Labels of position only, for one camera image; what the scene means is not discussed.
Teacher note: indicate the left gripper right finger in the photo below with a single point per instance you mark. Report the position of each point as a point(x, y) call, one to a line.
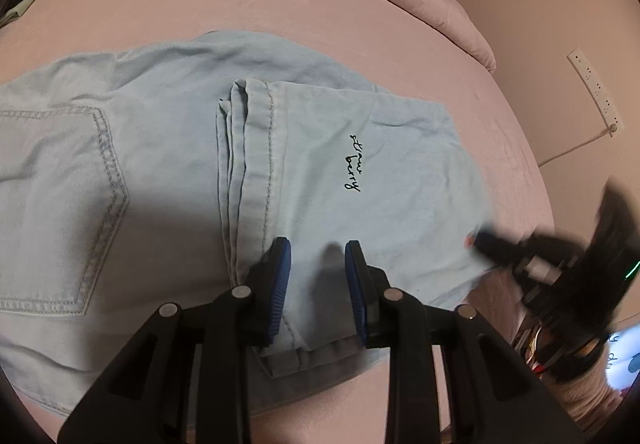
point(493, 396)

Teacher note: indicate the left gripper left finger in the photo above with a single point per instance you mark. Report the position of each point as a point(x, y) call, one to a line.
point(187, 361)

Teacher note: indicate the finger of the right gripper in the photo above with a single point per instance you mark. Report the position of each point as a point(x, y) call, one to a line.
point(504, 252)

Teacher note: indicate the light blue strawberry pants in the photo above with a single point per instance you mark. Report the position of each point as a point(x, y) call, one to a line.
point(130, 179)

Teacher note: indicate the white wall power strip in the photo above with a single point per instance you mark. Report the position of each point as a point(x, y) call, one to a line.
point(600, 95)

